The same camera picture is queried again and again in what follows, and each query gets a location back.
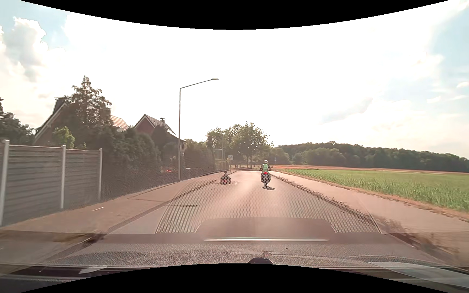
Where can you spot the dark wood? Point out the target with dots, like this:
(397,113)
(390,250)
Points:
(381,156)

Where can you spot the group of roadside trees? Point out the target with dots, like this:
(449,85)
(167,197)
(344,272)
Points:
(246,140)

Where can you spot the grey asphalt road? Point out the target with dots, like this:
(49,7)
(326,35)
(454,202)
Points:
(246,201)

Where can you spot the brick house with dark roof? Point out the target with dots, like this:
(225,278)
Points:
(148,124)

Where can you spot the green crop field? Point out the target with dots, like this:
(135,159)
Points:
(430,187)

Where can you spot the tall tree by house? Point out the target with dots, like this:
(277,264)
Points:
(88,114)

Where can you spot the tall grey lamp post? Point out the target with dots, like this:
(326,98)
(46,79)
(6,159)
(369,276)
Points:
(179,134)

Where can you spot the reddish paved pavement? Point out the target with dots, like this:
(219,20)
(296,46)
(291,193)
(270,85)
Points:
(108,211)

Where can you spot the car's own bonnet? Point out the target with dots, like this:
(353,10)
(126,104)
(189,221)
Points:
(136,252)

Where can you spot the grey slatted fence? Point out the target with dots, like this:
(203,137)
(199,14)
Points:
(35,179)

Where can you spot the reddish paved cycle path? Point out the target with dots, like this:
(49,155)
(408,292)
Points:
(364,203)

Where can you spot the brick house with tiled roof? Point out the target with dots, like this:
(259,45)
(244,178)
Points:
(49,130)

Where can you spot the brown bare field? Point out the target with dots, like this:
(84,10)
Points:
(340,168)

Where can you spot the road sign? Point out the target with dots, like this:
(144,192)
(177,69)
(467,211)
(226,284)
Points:
(230,158)

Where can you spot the dark hedge with mesh fence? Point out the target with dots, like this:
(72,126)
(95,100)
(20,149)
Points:
(136,167)

